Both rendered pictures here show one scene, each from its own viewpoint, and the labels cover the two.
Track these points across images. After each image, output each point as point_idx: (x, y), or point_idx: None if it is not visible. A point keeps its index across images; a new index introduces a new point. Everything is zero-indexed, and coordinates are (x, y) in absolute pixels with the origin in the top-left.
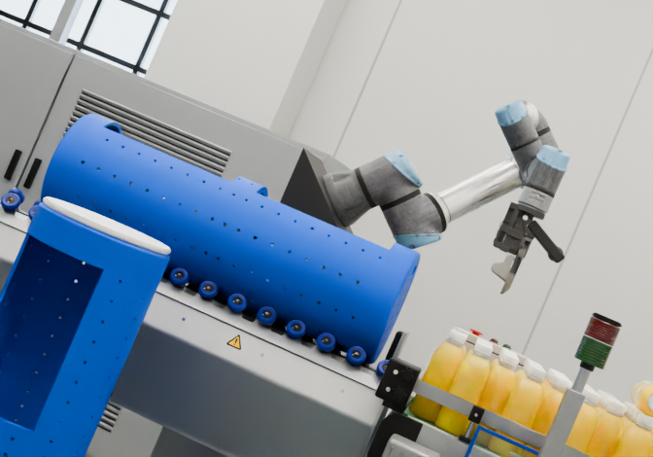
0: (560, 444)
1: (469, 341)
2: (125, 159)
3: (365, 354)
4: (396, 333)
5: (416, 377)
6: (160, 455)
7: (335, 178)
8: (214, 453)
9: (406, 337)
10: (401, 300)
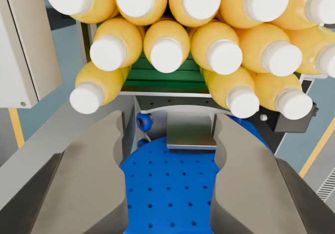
0: None
1: (29, 73)
2: None
3: None
4: (215, 152)
5: (312, 100)
6: (131, 147)
7: None
8: (130, 135)
9: (184, 140)
10: (181, 189)
